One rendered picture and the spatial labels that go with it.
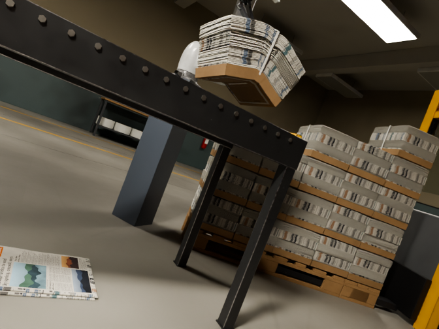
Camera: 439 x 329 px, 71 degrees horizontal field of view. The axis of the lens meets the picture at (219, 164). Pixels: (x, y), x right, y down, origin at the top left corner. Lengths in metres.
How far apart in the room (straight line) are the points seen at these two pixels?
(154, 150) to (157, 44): 6.80
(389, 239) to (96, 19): 7.56
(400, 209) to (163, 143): 1.70
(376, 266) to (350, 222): 0.38
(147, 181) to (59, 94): 6.36
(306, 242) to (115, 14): 7.36
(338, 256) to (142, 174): 1.43
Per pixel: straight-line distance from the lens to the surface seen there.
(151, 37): 8.68
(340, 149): 2.22
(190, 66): 2.11
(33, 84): 8.24
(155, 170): 2.02
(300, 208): 2.14
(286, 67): 1.41
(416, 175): 2.56
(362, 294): 2.57
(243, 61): 1.29
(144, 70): 0.92
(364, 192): 2.35
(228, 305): 1.34
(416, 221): 3.12
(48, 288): 1.24
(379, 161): 2.38
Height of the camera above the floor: 0.63
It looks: 2 degrees down
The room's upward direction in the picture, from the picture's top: 21 degrees clockwise
